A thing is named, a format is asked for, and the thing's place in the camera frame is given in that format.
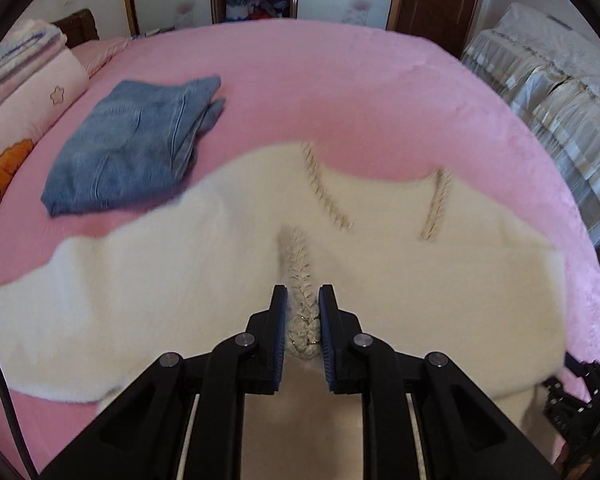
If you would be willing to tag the dark wooden headboard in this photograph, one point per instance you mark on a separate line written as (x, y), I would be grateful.
(79, 28)

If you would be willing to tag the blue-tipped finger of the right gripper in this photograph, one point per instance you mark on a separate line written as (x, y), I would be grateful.
(576, 367)

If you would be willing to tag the white fluffy knit cardigan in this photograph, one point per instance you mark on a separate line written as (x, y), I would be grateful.
(426, 265)

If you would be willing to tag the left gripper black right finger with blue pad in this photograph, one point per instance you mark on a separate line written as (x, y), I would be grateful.
(423, 418)

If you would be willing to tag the pink bed cover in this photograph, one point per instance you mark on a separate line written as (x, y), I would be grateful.
(369, 104)

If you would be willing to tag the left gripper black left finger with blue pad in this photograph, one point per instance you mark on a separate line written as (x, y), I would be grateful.
(183, 417)

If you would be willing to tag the grey lace covered furniture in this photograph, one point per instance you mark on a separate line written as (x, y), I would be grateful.
(549, 75)

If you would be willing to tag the folded blue denim jeans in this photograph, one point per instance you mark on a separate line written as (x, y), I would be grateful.
(137, 144)

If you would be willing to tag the folded floral pastel blanket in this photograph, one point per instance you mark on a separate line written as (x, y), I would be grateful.
(26, 48)

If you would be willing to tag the pink rolled quilt orange flower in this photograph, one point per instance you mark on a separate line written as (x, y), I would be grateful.
(33, 108)

